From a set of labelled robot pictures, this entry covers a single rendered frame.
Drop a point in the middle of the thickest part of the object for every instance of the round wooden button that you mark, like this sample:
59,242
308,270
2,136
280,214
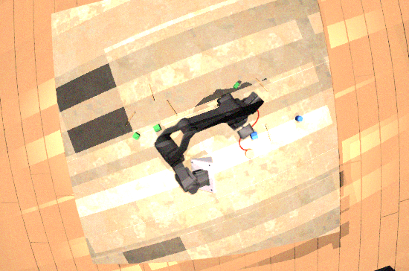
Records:
249,153

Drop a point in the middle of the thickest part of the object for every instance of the blue wooden block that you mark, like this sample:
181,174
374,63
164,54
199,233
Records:
254,135

